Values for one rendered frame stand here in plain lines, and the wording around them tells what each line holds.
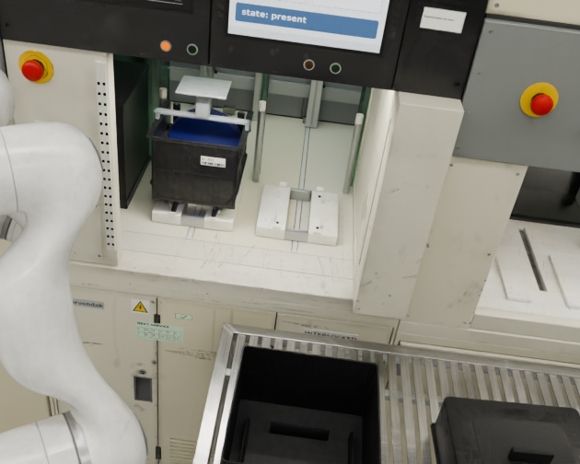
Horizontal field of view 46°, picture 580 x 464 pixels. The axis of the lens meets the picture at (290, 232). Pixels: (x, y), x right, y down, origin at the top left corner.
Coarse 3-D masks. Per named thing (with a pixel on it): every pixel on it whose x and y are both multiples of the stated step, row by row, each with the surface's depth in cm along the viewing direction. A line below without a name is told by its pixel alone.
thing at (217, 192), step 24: (216, 96) 161; (168, 120) 179; (216, 120) 168; (240, 120) 169; (168, 144) 163; (192, 144) 162; (240, 144) 164; (168, 168) 167; (192, 168) 166; (216, 168) 166; (240, 168) 175; (168, 192) 171; (192, 192) 171; (216, 192) 170
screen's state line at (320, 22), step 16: (240, 16) 123; (256, 16) 123; (272, 16) 123; (288, 16) 122; (304, 16) 122; (320, 16) 122; (336, 16) 122; (336, 32) 124; (352, 32) 123; (368, 32) 123
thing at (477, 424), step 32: (448, 416) 137; (480, 416) 137; (512, 416) 138; (544, 416) 139; (576, 416) 140; (448, 448) 133; (480, 448) 131; (512, 448) 128; (544, 448) 132; (576, 448) 133
